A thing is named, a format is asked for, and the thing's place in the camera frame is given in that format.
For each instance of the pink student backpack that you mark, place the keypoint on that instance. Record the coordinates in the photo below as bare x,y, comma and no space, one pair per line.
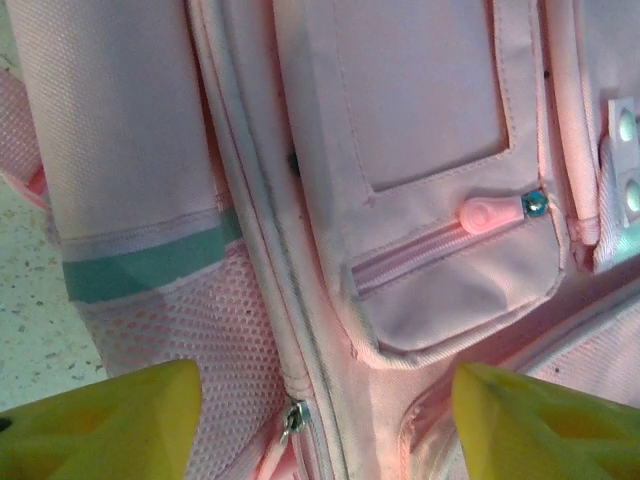
425,100

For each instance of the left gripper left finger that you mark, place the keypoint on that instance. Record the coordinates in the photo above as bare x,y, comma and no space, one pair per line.
100,435

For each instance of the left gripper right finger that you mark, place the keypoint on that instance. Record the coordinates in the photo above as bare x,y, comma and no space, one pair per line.
550,435

